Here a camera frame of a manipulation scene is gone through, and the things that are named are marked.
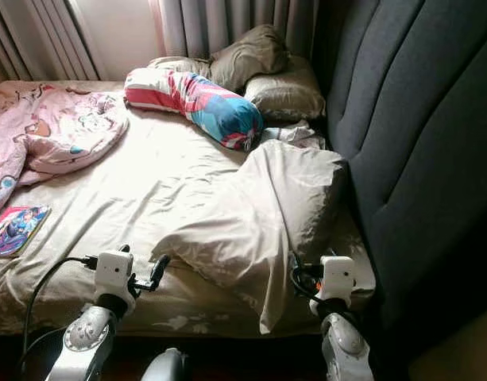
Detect bed with beige floral sheet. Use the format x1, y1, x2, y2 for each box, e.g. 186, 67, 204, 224
0, 78, 375, 338

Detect flat beige pillow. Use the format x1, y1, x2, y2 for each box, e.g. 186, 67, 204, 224
148, 56, 212, 78

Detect plump beige pillow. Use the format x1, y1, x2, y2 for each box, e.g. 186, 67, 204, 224
245, 54, 326, 121

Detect red white blue bolster pillow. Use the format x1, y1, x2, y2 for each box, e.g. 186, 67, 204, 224
124, 67, 264, 152

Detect pink cartoon print quilt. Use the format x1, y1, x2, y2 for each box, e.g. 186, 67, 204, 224
0, 81, 129, 219

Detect large beige floral pillow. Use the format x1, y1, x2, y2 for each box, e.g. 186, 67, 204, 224
152, 140, 349, 334

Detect bright window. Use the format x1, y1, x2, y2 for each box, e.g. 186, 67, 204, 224
72, 0, 164, 80

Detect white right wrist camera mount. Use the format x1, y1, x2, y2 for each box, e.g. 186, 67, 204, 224
319, 254, 356, 301

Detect anime cover comic book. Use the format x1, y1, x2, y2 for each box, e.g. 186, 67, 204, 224
0, 205, 52, 257

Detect grey pleated curtain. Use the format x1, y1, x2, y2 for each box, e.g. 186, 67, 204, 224
152, 0, 319, 68
0, 0, 97, 82

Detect crumpled white patterned cloth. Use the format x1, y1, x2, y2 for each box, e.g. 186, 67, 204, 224
263, 119, 326, 150

